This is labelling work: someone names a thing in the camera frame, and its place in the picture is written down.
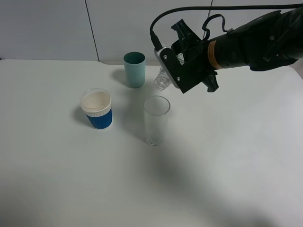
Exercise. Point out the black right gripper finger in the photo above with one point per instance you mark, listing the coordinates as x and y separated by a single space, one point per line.
185 33
211 82

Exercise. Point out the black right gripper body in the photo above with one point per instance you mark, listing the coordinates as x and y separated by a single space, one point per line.
191 61

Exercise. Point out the clear green labelled water bottle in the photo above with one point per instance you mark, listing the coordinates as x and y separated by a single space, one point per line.
164 78

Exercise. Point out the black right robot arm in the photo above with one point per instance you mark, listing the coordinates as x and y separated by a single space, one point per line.
268 42

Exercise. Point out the teal plastic cup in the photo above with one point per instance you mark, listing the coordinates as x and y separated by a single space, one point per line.
134 65

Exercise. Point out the blue sleeved paper cup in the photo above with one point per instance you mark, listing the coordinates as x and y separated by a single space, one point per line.
96 103

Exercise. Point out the clear tall drinking glass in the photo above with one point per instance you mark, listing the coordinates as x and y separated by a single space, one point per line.
156 110

